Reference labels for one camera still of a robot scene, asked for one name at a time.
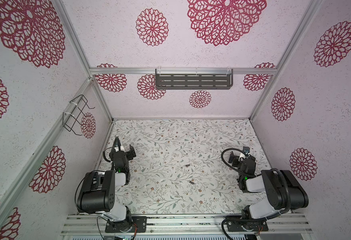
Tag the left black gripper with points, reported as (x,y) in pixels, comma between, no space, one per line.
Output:
(130,155)

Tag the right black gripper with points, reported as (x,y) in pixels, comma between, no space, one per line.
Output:
(231,158)

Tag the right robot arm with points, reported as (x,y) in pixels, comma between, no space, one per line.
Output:
(283,192)

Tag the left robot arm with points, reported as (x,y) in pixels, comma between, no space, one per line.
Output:
(97,193)

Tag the black wire wall rack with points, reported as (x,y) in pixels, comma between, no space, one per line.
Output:
(71,120)

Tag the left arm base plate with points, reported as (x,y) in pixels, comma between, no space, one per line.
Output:
(130,225)

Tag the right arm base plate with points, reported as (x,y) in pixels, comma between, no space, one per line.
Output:
(246,223)

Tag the dark grey wall shelf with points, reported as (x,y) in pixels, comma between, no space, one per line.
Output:
(181,81)

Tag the aluminium front rail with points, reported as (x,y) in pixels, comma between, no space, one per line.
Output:
(200,224)

